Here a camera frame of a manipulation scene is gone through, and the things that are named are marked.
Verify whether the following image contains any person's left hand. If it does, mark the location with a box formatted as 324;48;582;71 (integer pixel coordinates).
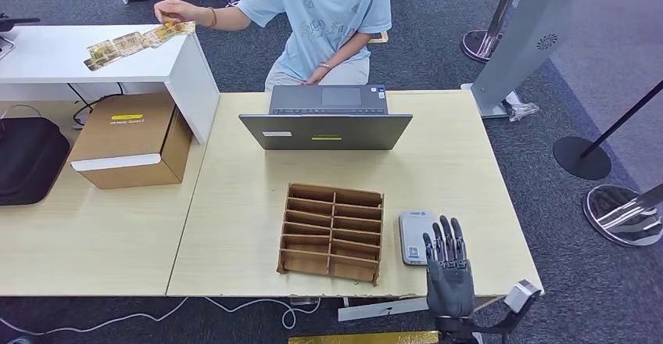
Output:
303;64;332;86

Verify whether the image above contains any person's right hand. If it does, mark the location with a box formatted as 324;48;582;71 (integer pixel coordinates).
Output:
153;0;214;28

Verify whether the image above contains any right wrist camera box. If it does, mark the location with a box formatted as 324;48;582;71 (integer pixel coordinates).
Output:
503;279;541;314

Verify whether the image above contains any white card reader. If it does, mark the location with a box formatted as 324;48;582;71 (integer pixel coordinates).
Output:
397;210;439;267

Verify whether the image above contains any wooden slotted card organizer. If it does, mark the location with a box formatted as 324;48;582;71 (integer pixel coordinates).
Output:
275;183;385;287

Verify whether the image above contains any white counter shelf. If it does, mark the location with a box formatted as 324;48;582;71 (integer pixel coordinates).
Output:
0;23;221;145

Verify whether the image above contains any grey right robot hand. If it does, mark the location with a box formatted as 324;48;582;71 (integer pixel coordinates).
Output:
421;215;476;320

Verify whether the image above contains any person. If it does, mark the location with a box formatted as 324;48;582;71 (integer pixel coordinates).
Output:
152;0;393;92

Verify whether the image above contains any black carrying case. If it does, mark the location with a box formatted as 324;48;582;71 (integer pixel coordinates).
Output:
0;117;71;207

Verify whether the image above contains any silver kiosk panel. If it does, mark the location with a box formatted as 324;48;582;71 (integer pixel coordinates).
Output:
461;0;582;120

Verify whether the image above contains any grey laptop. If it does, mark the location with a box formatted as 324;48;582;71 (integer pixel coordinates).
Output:
238;84;414;152

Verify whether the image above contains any chrome stanchion post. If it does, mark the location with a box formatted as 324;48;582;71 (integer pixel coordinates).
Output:
582;181;663;249
461;0;529;64

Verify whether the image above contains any black stanchion post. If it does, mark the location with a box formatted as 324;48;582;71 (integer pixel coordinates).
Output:
552;77;663;181

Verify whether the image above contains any white floor cable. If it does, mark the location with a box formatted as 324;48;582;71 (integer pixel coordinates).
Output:
0;295;322;339

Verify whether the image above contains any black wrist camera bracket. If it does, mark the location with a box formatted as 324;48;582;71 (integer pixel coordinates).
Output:
466;292;539;339

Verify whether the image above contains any clear plastic bag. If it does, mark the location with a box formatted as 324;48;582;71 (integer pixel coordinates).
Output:
502;91;539;123

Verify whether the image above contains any brown cardboard box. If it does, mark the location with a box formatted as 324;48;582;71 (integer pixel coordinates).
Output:
67;91;194;191

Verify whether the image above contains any black power cable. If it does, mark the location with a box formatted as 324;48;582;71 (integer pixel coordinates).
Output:
66;82;124;127

